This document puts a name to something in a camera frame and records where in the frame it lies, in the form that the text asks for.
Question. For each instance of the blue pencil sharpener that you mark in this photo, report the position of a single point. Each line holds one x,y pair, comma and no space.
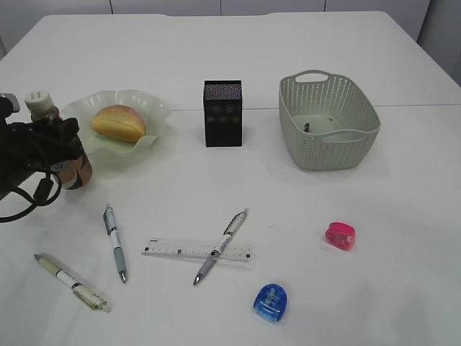
270,302

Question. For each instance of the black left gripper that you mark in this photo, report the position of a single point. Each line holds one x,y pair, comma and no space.
20,158

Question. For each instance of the brown coffee bottle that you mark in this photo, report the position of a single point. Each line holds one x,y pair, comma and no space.
72,173

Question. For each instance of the bread roll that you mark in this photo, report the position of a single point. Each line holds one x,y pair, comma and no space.
119,122

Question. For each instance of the clear plastic ruler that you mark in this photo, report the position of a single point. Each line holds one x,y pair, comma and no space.
195,250

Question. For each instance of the light green woven basket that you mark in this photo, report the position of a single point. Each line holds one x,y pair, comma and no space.
343,122

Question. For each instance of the pink pencil sharpener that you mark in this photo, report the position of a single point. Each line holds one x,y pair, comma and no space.
341,235

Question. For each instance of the blue grey pen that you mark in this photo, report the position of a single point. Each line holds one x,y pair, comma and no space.
113,233

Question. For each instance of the black pen holder box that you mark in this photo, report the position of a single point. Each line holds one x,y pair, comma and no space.
223,106

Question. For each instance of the pale green wavy plate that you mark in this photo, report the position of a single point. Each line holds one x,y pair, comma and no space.
110,157

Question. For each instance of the cream white pen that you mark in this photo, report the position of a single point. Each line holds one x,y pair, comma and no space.
81,291

